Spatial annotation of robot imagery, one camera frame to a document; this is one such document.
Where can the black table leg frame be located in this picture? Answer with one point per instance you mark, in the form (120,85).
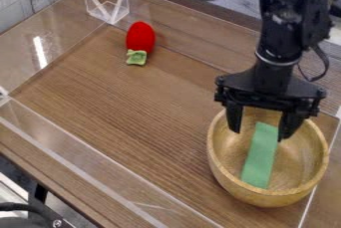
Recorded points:
(25,211)

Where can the brown wooden bowl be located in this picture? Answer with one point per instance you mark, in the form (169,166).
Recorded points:
(299,161)

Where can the red plush strawberry toy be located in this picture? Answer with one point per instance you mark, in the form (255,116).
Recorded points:
(139,42)

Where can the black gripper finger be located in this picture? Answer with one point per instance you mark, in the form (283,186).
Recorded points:
(288,124)
(234,116)

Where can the clear acrylic tray wall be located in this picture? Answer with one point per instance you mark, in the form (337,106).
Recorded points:
(108,193)

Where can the green stick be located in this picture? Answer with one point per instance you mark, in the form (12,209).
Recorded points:
(258,162)

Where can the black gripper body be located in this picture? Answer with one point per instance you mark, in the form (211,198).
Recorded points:
(268,88)

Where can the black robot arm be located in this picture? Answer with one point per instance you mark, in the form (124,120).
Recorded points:
(294,26)

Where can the clear acrylic corner bracket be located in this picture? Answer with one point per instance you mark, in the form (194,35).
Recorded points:
(108,11)

